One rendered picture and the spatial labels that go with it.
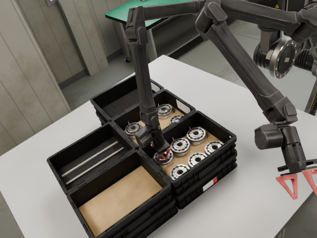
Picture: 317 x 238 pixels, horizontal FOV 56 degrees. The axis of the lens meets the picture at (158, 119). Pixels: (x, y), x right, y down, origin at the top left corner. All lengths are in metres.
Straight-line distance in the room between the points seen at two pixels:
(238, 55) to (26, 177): 1.50
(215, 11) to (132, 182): 0.90
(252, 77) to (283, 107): 0.13
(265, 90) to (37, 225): 1.32
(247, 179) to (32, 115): 2.22
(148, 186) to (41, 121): 1.95
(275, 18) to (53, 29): 3.07
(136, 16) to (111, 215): 0.87
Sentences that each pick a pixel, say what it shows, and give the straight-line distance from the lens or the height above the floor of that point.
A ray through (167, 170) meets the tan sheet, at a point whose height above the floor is 0.83.
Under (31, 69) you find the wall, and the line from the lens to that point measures 2.99.
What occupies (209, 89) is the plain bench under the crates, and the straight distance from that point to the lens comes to 2.16.
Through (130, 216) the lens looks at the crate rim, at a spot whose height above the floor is 0.93.
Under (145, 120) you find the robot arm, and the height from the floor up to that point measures 1.13.
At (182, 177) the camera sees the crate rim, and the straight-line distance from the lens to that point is 1.34.
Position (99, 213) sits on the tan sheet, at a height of 0.83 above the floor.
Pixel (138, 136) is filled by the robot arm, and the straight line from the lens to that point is 1.34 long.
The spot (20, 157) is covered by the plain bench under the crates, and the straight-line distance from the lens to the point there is 2.19.
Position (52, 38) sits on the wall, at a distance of 3.89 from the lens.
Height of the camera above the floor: 1.99
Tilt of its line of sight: 40 degrees down
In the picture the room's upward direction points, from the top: 15 degrees counter-clockwise
